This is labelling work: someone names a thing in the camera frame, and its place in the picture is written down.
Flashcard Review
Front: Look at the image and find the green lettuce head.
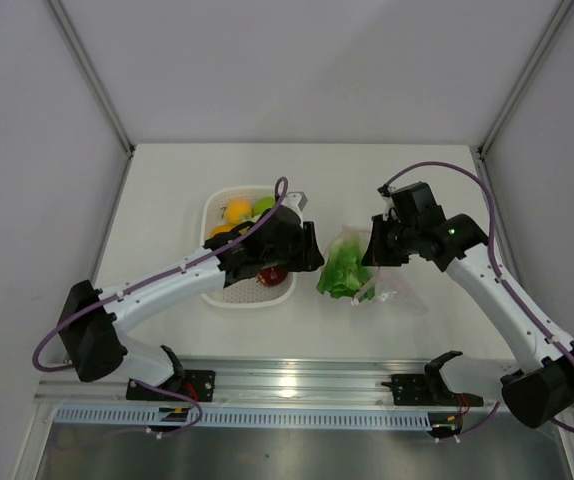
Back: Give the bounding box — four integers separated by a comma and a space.
316, 232, 375, 302

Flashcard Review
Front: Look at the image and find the red apple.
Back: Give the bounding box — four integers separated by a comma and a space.
257, 267, 288, 288

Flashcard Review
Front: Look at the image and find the aluminium mounting rail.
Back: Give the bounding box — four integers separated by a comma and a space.
36, 355, 574, 412

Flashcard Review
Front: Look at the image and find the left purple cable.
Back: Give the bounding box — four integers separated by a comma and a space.
32, 175, 289, 372

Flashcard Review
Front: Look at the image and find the yellow mango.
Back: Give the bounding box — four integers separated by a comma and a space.
210, 224, 237, 238

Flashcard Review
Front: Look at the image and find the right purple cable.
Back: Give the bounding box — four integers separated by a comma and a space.
379, 159, 574, 435

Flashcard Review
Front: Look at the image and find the left aluminium frame post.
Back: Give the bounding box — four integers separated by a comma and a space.
43, 0, 135, 156

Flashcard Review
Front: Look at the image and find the white slotted cable duct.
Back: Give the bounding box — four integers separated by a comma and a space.
54, 404, 432, 432

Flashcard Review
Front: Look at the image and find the purple cable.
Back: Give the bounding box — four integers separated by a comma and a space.
32, 175, 289, 372
379, 159, 574, 435

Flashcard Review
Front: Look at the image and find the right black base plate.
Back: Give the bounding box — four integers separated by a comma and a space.
381, 373, 484, 407

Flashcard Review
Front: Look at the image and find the orange fruit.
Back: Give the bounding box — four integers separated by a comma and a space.
223, 198, 253, 225

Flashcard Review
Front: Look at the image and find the white perforated plastic basket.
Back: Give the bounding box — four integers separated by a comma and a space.
200, 185, 297, 309

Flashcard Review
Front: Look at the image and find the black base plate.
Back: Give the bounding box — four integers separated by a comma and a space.
125, 370, 216, 403
381, 373, 484, 407

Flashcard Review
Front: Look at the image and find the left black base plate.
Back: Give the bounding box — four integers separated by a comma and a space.
125, 370, 216, 403

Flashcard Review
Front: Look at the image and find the right aluminium frame post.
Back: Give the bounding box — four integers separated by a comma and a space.
477, 0, 574, 161

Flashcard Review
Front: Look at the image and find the green apple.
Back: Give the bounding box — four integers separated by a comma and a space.
252, 196, 276, 216

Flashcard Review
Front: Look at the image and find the aluminium frame post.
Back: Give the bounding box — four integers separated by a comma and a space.
43, 0, 135, 156
477, 0, 574, 161

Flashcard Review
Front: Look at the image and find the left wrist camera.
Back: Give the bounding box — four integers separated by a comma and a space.
282, 191, 308, 212

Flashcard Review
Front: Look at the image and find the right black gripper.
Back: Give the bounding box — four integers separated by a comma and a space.
362, 214, 419, 267

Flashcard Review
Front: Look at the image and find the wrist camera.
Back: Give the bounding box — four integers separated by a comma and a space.
282, 191, 308, 212
377, 184, 396, 212

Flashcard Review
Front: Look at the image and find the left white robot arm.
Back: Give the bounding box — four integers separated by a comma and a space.
58, 206, 324, 400

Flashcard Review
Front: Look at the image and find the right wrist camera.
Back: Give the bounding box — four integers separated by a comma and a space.
377, 184, 396, 212

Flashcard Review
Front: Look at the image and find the clear zip top bag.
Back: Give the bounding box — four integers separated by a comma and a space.
323, 225, 429, 316

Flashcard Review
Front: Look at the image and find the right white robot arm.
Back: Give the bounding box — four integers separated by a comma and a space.
362, 182, 574, 428

